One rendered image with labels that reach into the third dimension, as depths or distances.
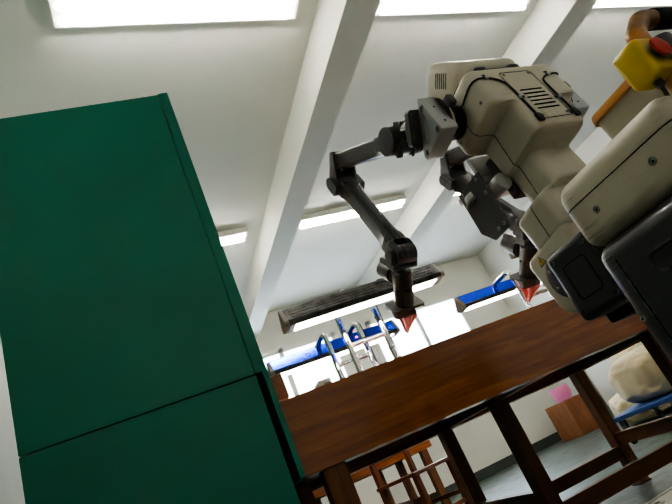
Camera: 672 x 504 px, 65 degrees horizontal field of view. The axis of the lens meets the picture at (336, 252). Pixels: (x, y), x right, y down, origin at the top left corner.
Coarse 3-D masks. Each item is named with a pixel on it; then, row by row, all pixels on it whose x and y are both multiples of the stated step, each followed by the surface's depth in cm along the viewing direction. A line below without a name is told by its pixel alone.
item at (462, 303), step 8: (488, 288) 262; (496, 288) 262; (504, 288) 262; (512, 288) 262; (464, 296) 257; (472, 296) 257; (480, 296) 257; (488, 296) 257; (496, 296) 258; (456, 304) 257; (464, 304) 252; (472, 304) 253
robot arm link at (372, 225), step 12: (360, 180) 172; (336, 192) 169; (348, 192) 167; (360, 192) 165; (360, 204) 161; (372, 204) 161; (360, 216) 162; (372, 216) 157; (384, 216) 157; (372, 228) 157; (384, 228) 153; (384, 240) 150; (396, 240) 149; (408, 240) 149; (384, 252) 152; (396, 252) 145; (408, 252) 146; (396, 264) 146
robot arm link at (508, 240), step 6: (504, 234) 172; (510, 234) 170; (516, 234) 163; (522, 234) 161; (504, 240) 172; (510, 240) 170; (516, 240) 164; (522, 240) 162; (528, 240) 163; (504, 246) 171; (510, 246) 169; (510, 252) 170
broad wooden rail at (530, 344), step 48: (480, 336) 149; (528, 336) 152; (576, 336) 155; (624, 336) 158; (336, 384) 134; (384, 384) 137; (432, 384) 139; (480, 384) 142; (336, 432) 128; (384, 432) 131
